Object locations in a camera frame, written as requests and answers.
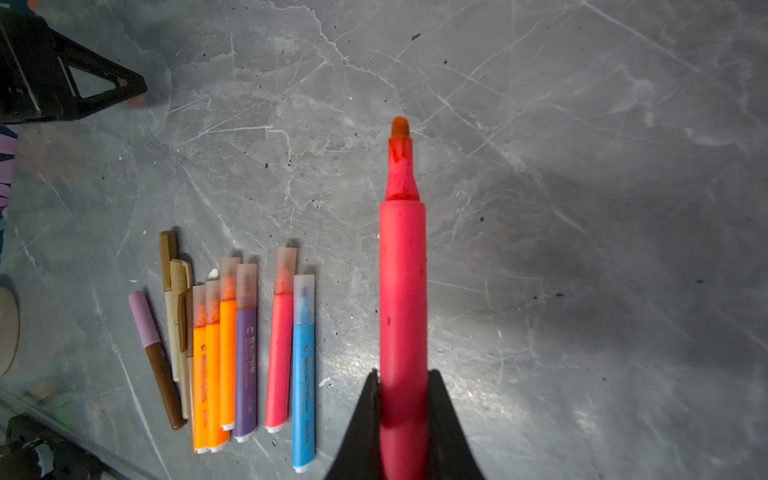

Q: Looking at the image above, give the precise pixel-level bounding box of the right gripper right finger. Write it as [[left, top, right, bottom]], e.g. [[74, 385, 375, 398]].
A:
[[427, 370, 484, 479]]

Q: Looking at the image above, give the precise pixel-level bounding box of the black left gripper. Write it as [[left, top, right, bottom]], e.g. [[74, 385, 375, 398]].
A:
[[1, 7, 147, 124]]

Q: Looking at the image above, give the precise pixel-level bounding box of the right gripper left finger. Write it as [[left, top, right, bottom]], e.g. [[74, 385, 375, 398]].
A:
[[325, 369, 382, 480]]

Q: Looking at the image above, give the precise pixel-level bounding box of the blue highlighter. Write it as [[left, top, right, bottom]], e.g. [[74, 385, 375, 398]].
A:
[[292, 274, 316, 473]]

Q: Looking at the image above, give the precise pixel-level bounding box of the pink highlighter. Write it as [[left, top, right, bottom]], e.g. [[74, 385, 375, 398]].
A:
[[265, 247, 298, 433], [379, 117, 428, 479]]

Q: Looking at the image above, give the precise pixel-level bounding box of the gold brown pen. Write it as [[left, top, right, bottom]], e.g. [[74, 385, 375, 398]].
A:
[[159, 230, 178, 292]]

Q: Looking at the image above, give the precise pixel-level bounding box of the beige pen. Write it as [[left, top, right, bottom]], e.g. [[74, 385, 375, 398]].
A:
[[165, 259, 193, 420]]

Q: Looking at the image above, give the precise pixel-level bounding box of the pink cap brown pen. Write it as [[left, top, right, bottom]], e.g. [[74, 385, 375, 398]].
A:
[[128, 290, 186, 430]]

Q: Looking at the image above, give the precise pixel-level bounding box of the purple highlighter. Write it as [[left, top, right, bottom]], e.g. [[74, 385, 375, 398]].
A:
[[233, 263, 258, 443]]

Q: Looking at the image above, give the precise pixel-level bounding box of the orange highlighter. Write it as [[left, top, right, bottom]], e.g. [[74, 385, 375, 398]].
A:
[[192, 285, 209, 455], [220, 257, 242, 431], [205, 280, 230, 453]]

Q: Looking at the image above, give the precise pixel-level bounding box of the round beige clock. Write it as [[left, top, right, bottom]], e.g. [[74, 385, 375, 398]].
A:
[[0, 287, 20, 376]]

